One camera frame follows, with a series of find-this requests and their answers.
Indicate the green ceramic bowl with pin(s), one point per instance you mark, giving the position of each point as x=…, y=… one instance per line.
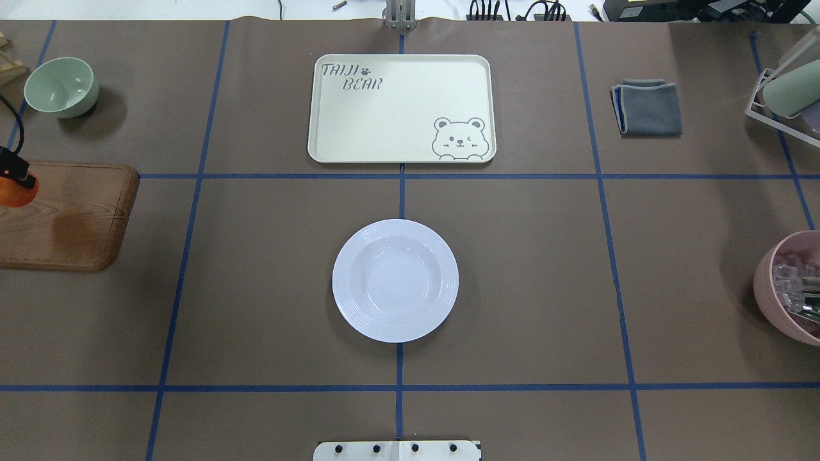
x=64, y=87

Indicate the aluminium camera post clamp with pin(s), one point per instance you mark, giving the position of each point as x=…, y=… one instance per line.
x=400, y=15

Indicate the orange fruit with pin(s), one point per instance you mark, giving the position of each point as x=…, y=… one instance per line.
x=14, y=195

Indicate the wooden cutting board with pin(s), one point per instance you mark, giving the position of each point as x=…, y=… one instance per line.
x=77, y=220

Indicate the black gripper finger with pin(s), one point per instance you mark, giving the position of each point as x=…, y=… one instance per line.
x=15, y=169

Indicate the cream bear print tray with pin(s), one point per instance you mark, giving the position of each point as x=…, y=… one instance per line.
x=402, y=108

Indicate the folded grey cloth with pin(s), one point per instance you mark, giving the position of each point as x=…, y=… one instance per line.
x=647, y=107

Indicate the white round plate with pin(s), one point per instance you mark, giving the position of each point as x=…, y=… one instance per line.
x=395, y=281

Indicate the white wire cup rack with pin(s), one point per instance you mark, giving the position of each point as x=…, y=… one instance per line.
x=803, y=126

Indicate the wooden dish rack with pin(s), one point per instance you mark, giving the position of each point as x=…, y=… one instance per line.
x=11, y=69

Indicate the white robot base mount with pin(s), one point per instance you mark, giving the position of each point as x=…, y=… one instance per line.
x=399, y=450

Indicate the pink bowl with ice cubes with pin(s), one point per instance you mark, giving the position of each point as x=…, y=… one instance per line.
x=786, y=286

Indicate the pale green cup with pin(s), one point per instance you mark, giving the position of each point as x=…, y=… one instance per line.
x=787, y=95

